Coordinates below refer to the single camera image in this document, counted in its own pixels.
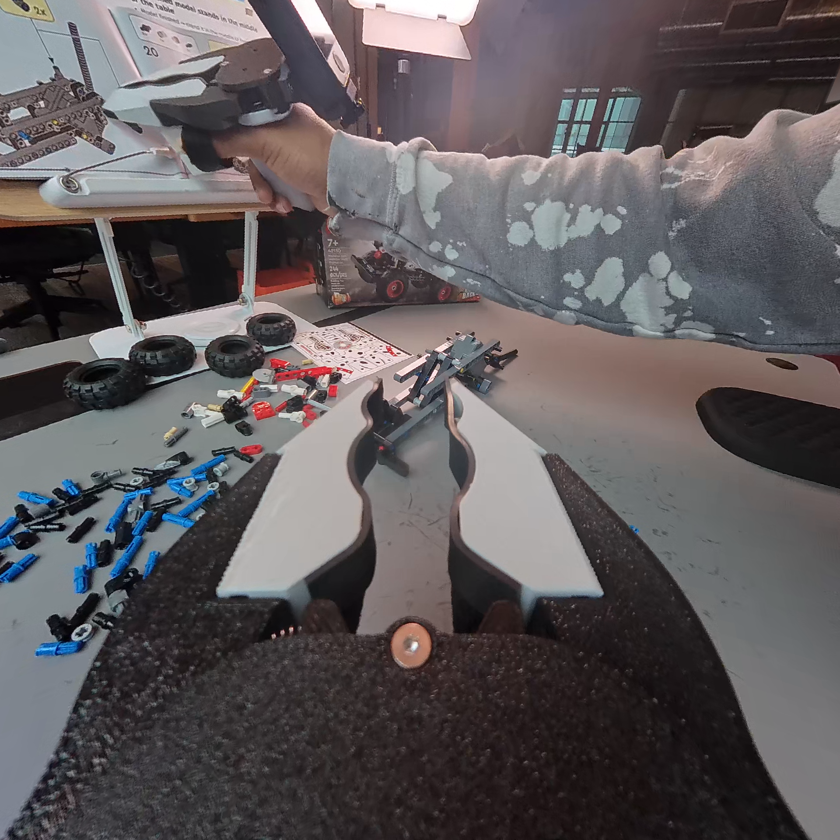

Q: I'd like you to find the grey toy brick chassis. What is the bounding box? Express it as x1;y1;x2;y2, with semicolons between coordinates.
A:
365;332;519;476

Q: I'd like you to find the pile of red white bricks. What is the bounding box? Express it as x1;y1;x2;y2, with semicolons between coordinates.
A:
161;357;349;447

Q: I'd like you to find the person's right forearm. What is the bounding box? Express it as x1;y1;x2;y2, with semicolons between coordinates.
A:
326;103;840;355

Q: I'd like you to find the grey desk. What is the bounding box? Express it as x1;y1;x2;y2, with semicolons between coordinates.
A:
0;283;840;840

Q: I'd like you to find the toy truck cardboard box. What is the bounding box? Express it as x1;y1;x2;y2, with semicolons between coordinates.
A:
315;210;460;312

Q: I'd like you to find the building instruction booklet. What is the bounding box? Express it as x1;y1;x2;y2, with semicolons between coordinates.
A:
0;0;270;178

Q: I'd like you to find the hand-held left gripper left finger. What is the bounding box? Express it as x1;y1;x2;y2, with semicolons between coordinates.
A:
217;378;384;611

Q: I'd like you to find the person's right hand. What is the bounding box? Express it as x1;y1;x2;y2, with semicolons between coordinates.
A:
214;103;340;215

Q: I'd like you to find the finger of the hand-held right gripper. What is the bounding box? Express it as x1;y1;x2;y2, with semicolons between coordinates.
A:
103;87;200;132
138;66;224;95

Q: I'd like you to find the white sticker sheet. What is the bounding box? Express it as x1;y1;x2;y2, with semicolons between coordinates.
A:
292;326;410;382

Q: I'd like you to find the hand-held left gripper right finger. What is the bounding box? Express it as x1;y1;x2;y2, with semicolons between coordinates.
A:
447;378;607;618

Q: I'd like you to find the white and wooden book stand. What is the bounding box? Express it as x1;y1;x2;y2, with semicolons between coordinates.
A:
0;145;322;366

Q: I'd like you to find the pile of blue black pins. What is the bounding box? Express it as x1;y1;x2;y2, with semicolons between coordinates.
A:
0;447;263;657

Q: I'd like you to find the bright studio light panel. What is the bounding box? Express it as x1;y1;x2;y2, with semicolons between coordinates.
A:
289;0;480;63

